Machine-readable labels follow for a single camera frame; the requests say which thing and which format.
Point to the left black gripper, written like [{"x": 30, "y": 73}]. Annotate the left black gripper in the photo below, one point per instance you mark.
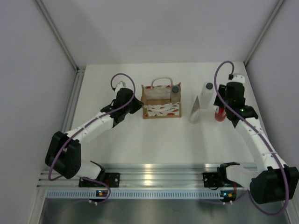
[{"x": 138, "y": 105}]

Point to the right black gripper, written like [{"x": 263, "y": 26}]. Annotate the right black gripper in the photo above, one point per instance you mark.
[{"x": 222, "y": 90}]

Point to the red bottle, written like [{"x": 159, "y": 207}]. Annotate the red bottle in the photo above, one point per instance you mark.
[{"x": 220, "y": 114}]

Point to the burlap watermelon canvas bag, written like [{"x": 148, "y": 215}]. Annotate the burlap watermelon canvas bag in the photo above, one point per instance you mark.
[{"x": 157, "y": 101}]

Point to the white bottle grey cap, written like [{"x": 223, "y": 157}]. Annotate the white bottle grey cap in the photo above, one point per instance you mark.
[{"x": 206, "y": 95}]

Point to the beige bottle grey cap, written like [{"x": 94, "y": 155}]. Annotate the beige bottle grey cap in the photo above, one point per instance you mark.
[{"x": 175, "y": 94}]

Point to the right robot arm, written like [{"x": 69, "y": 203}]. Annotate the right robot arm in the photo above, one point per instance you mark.
[{"x": 274, "y": 180}]

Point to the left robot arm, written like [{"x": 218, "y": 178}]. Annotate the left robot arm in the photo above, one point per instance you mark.
[{"x": 64, "y": 153}]

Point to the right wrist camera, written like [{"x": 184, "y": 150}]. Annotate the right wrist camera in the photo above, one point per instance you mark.
[{"x": 236, "y": 78}]

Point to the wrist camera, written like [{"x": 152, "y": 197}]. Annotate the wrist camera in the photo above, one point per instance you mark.
[
  {"x": 120, "y": 85},
  {"x": 236, "y": 78}
]

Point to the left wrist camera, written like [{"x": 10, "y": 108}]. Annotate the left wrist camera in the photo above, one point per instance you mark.
[{"x": 120, "y": 85}]

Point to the aluminium mounting rail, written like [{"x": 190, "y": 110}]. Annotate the aluminium mounting rail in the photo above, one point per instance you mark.
[{"x": 144, "y": 176}]

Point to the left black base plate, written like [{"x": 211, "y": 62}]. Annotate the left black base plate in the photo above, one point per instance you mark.
[{"x": 110, "y": 179}]

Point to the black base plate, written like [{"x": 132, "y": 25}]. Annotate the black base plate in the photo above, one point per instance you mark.
[
  {"x": 110, "y": 179},
  {"x": 212, "y": 180}
]

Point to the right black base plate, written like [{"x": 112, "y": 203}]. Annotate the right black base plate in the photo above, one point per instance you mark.
[{"x": 212, "y": 180}]

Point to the right aluminium frame post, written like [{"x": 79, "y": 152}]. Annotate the right aluminium frame post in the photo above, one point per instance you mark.
[{"x": 264, "y": 30}]

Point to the aluminium frame post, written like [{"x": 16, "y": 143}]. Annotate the aluminium frame post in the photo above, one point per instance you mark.
[
  {"x": 264, "y": 30},
  {"x": 42, "y": 8}
]

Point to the white slotted cable duct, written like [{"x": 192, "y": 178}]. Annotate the white slotted cable duct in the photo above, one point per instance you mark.
[{"x": 138, "y": 194}]

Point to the left aluminium frame post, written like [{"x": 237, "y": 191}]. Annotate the left aluminium frame post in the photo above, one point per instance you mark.
[{"x": 42, "y": 8}]

